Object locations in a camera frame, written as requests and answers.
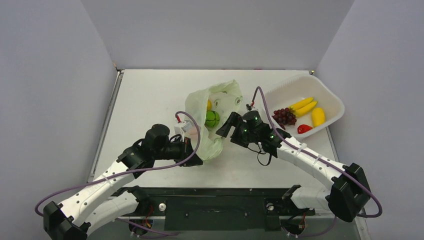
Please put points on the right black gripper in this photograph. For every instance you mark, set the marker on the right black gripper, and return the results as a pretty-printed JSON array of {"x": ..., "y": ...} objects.
[{"x": 234, "y": 129}]

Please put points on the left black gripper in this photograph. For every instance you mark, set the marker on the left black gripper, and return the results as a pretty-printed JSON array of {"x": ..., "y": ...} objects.
[{"x": 186, "y": 149}]

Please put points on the green plastic bag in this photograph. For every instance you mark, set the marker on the green plastic bag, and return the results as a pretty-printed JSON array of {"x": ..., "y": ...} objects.
[{"x": 226, "y": 97}]

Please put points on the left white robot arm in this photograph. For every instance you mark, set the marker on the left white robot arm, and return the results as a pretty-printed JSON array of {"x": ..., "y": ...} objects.
[{"x": 76, "y": 217}]

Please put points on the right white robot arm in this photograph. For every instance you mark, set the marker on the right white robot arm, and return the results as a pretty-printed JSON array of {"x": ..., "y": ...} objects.
[{"x": 346, "y": 189}]

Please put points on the green fake round fruit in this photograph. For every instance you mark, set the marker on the green fake round fruit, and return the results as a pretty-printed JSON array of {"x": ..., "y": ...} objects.
[{"x": 212, "y": 119}]

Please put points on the yellow fake fruit in bag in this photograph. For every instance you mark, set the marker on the yellow fake fruit in bag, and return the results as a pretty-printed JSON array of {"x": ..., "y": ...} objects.
[{"x": 209, "y": 105}]

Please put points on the purple fake grapes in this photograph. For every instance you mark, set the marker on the purple fake grapes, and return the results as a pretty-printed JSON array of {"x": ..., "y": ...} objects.
[{"x": 284, "y": 117}]

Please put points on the red fake strawberry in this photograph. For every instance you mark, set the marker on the red fake strawberry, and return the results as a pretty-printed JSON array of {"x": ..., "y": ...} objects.
[{"x": 303, "y": 128}]

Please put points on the upper yellow fake banana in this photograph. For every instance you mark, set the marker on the upper yellow fake banana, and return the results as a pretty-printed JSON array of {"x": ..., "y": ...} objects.
[{"x": 300, "y": 104}]

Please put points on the yellow fake banana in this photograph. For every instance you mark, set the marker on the yellow fake banana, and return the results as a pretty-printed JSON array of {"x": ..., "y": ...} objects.
[
  {"x": 304, "y": 110},
  {"x": 300, "y": 104}
]

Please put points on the lower yellow fake banana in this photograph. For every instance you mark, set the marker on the lower yellow fake banana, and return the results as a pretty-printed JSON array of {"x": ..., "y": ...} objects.
[{"x": 304, "y": 110}]

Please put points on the yellow fake mango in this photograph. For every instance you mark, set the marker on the yellow fake mango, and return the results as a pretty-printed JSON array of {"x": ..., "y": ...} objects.
[{"x": 318, "y": 116}]

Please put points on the white plastic basket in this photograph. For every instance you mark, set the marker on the white plastic basket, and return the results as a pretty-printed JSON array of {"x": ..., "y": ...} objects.
[{"x": 297, "y": 88}]

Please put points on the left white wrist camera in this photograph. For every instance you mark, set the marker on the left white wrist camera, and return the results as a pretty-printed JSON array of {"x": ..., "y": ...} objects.
[{"x": 183, "y": 128}]

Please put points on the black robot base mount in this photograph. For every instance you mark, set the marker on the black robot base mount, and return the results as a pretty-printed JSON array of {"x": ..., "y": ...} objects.
[{"x": 165, "y": 211}]

